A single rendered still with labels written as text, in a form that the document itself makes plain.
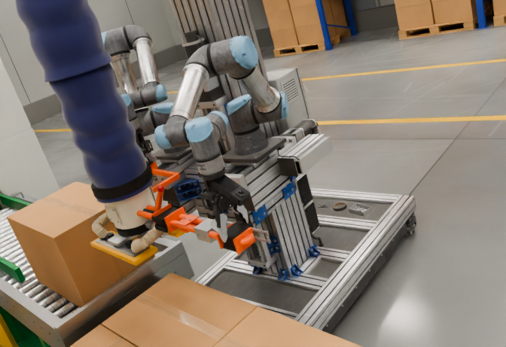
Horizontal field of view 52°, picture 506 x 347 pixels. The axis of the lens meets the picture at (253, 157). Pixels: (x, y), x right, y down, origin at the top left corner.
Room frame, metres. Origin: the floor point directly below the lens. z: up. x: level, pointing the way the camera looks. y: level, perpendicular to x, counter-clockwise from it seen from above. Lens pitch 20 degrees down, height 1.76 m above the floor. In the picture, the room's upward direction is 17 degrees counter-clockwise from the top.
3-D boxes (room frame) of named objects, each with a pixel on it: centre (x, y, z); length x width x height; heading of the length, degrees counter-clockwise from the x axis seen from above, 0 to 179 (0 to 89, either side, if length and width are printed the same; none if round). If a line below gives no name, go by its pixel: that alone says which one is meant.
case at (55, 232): (2.38, 0.95, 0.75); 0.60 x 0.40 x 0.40; 40
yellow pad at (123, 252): (1.77, 0.57, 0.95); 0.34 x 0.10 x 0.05; 40
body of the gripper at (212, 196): (1.39, 0.13, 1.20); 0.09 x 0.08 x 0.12; 40
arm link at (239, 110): (2.15, -0.02, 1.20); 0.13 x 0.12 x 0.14; 71
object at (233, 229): (1.36, 0.12, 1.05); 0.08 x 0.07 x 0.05; 40
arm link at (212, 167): (1.38, 0.12, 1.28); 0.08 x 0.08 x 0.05
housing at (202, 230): (1.47, 0.20, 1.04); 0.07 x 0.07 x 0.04; 40
